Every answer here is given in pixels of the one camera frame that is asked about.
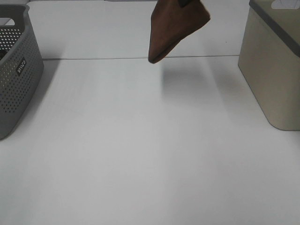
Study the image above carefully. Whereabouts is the beige plastic storage bin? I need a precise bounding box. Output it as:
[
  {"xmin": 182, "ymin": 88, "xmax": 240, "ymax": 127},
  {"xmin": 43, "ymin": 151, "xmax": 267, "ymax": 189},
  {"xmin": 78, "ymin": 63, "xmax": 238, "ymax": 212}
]
[{"xmin": 238, "ymin": 0, "xmax": 300, "ymax": 131}]

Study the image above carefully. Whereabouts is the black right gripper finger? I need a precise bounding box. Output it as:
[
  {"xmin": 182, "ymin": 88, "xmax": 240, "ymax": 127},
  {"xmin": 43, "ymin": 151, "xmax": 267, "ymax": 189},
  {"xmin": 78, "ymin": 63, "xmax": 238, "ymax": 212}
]
[{"xmin": 178, "ymin": 0, "xmax": 199, "ymax": 7}]

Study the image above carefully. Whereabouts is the brown towel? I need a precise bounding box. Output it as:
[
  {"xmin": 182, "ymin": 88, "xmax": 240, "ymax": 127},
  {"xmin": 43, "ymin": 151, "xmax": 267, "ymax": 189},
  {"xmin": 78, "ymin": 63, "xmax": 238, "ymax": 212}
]
[{"xmin": 148, "ymin": 0, "xmax": 210, "ymax": 64}]

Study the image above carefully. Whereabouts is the grey perforated plastic basket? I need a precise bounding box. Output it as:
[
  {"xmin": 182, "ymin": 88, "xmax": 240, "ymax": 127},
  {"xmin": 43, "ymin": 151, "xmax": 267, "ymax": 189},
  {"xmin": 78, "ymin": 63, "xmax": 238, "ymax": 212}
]
[{"xmin": 0, "ymin": 4, "xmax": 44, "ymax": 139}]

